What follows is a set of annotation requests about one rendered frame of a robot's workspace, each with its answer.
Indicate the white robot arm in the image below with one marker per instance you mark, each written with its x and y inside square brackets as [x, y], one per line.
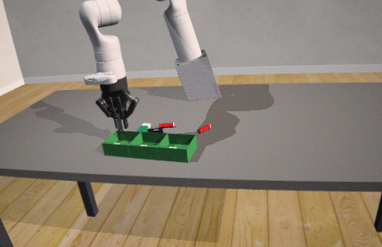
[107, 52]

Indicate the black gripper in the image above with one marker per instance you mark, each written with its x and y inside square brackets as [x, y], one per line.
[113, 102]

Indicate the green compartment tray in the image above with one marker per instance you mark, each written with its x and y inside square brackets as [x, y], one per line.
[150, 145]

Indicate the red aa battery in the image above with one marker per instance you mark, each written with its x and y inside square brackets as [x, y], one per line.
[204, 128]
[166, 125]

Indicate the green and white eraser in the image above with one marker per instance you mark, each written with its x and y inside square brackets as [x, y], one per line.
[144, 127]

